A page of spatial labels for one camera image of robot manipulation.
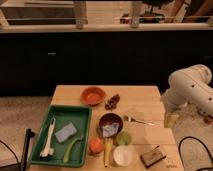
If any green pepper toy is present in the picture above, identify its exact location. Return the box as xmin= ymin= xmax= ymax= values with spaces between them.
xmin=63 ymin=135 xmax=83 ymax=163

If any black stand pole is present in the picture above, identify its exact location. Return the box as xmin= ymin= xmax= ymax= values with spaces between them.
xmin=20 ymin=129 xmax=35 ymax=171

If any white round cup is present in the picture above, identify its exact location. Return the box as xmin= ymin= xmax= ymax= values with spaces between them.
xmin=113 ymin=145 xmax=133 ymax=167

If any brown wooden box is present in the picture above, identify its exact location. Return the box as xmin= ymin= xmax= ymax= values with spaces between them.
xmin=140 ymin=146 xmax=166 ymax=168

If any silver metal fork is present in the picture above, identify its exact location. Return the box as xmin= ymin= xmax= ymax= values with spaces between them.
xmin=124 ymin=116 xmax=155 ymax=126

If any white dish brush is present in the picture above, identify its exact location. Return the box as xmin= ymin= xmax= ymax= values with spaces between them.
xmin=40 ymin=118 xmax=56 ymax=158

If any brown grape cluster toy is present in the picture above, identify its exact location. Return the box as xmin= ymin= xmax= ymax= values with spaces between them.
xmin=105 ymin=94 xmax=120 ymax=110

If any black cable left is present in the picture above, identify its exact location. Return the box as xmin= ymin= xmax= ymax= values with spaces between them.
xmin=0 ymin=139 xmax=22 ymax=169

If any red orange bowl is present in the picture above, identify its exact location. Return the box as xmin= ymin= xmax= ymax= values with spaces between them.
xmin=80 ymin=87 xmax=106 ymax=106

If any green lime toy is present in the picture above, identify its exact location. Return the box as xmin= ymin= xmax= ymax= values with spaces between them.
xmin=116 ymin=131 xmax=132 ymax=145

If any dark purple bowl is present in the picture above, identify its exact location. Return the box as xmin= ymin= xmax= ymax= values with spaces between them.
xmin=98 ymin=113 xmax=123 ymax=138

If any dark cabinet counter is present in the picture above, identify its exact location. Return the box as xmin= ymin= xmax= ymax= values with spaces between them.
xmin=0 ymin=23 xmax=213 ymax=96

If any black cable right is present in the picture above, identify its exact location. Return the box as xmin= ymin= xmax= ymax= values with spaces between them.
xmin=178 ymin=136 xmax=213 ymax=171

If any black cable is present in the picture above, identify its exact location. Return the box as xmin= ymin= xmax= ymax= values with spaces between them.
xmin=178 ymin=136 xmax=213 ymax=171
xmin=0 ymin=139 xmax=22 ymax=169

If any blue crumpled cloth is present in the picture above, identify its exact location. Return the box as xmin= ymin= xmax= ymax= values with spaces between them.
xmin=102 ymin=123 xmax=119 ymax=138

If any blue sponge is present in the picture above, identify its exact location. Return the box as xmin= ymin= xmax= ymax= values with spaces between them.
xmin=55 ymin=122 xmax=77 ymax=143

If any green plastic tray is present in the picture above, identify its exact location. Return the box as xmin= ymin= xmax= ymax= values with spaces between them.
xmin=30 ymin=105 xmax=92 ymax=168

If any orange fruit toy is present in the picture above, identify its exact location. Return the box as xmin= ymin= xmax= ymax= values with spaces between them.
xmin=89 ymin=137 xmax=104 ymax=155

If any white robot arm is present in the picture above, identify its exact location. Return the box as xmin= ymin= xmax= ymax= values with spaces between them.
xmin=161 ymin=64 xmax=213 ymax=127

